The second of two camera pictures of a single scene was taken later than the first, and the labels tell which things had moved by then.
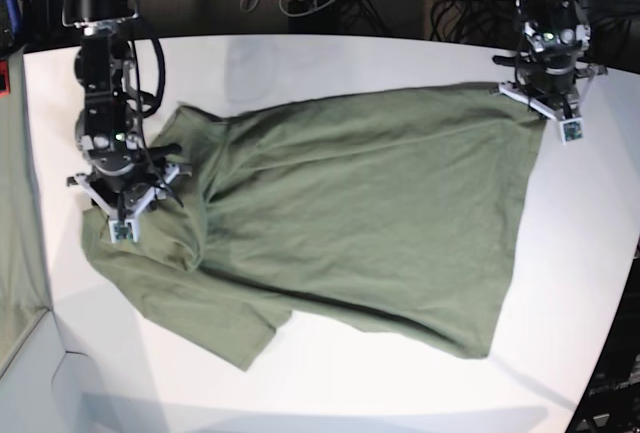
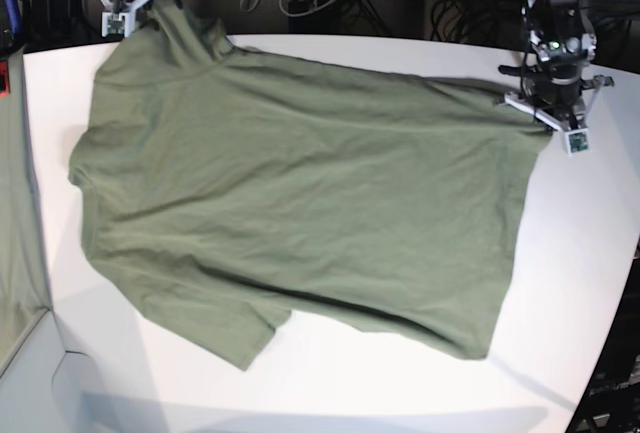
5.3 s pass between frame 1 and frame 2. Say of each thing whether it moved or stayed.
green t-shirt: moved
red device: stayed
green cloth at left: stayed
